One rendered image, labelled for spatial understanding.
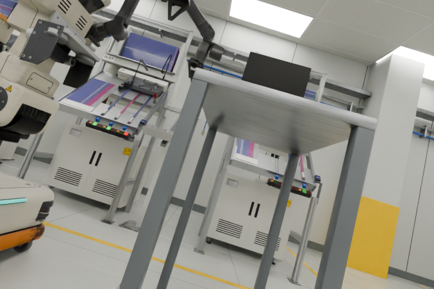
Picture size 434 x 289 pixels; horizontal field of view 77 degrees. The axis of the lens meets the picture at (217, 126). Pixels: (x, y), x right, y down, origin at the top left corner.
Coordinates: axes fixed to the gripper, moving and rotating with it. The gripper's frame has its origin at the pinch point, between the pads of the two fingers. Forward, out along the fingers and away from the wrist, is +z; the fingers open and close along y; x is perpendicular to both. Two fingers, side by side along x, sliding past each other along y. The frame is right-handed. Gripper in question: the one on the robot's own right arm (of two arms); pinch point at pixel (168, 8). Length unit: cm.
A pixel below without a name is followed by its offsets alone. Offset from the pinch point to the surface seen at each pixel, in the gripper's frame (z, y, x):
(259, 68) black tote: 9.2, -0.2, -30.6
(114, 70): -27, 195, 115
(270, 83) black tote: 12.3, -0.2, -34.7
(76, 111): 29, 132, 96
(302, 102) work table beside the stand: 16.9, -6.6, -43.0
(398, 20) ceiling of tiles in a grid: -209, 237, -166
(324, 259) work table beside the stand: 49, -5, -58
